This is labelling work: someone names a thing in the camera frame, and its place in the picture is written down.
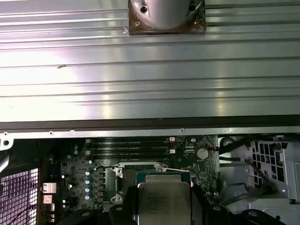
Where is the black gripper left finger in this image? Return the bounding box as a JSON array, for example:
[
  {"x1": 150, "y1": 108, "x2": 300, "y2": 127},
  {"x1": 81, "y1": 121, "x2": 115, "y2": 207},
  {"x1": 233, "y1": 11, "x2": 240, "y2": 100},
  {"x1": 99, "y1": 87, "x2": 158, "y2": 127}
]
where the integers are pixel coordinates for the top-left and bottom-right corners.
[{"x1": 56, "y1": 184, "x2": 139, "y2": 225}]

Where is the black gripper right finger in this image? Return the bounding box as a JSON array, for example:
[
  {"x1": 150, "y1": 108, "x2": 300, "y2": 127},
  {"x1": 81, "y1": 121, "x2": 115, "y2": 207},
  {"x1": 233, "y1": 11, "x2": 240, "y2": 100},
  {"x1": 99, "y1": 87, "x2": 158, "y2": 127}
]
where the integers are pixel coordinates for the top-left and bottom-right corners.
[{"x1": 189, "y1": 186, "x2": 269, "y2": 225}]

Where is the silver CPU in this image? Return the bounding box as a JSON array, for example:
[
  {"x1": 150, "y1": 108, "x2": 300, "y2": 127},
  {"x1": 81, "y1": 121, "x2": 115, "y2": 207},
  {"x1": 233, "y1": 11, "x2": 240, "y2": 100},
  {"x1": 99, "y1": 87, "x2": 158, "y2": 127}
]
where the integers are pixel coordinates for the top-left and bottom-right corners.
[{"x1": 135, "y1": 172, "x2": 192, "y2": 225}]

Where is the metal locking lever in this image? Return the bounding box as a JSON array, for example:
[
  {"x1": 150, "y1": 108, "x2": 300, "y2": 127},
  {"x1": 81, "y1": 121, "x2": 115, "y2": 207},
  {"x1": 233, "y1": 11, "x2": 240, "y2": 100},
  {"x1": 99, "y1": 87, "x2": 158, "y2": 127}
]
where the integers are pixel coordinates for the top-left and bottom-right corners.
[{"x1": 162, "y1": 167, "x2": 192, "y2": 173}]

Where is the CPU socket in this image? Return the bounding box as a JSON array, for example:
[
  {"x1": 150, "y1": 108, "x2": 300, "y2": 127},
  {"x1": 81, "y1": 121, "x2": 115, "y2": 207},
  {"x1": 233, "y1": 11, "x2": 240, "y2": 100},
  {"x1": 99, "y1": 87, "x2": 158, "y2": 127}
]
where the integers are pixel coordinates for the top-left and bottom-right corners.
[{"x1": 111, "y1": 161, "x2": 170, "y2": 204}]

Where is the black RAM slot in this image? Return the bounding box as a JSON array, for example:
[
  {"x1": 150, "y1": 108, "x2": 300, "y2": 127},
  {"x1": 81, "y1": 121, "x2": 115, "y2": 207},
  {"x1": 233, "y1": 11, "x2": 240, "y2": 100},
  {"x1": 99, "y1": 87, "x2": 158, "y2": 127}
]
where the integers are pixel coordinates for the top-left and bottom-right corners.
[
  {"x1": 85, "y1": 137, "x2": 176, "y2": 144},
  {"x1": 89, "y1": 154, "x2": 170, "y2": 160},
  {"x1": 85, "y1": 149, "x2": 176, "y2": 155},
  {"x1": 89, "y1": 143, "x2": 170, "y2": 149}
]

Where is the green motherboard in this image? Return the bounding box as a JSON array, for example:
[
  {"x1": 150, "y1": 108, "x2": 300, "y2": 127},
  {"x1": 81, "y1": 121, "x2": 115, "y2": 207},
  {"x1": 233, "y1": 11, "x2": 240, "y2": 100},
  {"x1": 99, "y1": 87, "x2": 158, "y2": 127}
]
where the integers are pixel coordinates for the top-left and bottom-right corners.
[{"x1": 42, "y1": 135, "x2": 221, "y2": 225}]

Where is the round coin battery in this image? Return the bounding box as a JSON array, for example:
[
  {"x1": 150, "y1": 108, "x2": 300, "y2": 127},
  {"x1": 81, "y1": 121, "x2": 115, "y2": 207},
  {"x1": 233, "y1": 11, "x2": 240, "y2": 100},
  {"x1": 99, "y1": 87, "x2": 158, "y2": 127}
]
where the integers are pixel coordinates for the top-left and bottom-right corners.
[{"x1": 196, "y1": 147, "x2": 209, "y2": 160}]

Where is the metal rear port block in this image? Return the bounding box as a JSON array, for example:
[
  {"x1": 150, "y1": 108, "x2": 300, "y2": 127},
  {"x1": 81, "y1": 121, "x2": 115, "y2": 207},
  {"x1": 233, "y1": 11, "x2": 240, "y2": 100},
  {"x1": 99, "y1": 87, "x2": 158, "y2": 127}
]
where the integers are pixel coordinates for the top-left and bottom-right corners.
[{"x1": 42, "y1": 182, "x2": 57, "y2": 194}]

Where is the black PC case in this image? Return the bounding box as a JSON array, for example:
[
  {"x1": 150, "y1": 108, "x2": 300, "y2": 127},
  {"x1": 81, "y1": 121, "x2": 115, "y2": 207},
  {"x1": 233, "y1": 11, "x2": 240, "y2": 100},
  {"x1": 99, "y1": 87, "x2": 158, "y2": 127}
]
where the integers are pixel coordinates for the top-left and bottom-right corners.
[{"x1": 0, "y1": 118, "x2": 300, "y2": 225}]

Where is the silver metal drive cage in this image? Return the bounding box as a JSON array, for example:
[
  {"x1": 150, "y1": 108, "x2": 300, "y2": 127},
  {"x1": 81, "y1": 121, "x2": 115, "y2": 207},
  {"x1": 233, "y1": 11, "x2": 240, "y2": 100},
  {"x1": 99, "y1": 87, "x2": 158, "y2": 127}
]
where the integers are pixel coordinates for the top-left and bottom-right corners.
[{"x1": 252, "y1": 139, "x2": 300, "y2": 204}]

